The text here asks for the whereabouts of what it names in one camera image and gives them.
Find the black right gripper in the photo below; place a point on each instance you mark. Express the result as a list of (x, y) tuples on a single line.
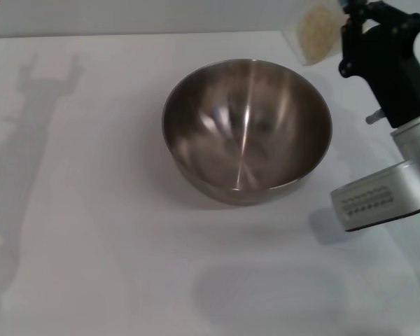
[(395, 80)]

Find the uncooked rice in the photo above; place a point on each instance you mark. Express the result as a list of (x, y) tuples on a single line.
[(318, 31)]

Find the clear plastic measuring cup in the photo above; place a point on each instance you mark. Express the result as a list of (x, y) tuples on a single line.
[(294, 38)]

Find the stainless steel mixing bowl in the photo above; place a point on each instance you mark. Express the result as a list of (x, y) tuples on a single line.
[(245, 133)]

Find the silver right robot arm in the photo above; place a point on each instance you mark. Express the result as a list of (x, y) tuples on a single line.
[(416, 140)]

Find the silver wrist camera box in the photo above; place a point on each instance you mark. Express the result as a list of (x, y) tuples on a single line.
[(378, 199)]

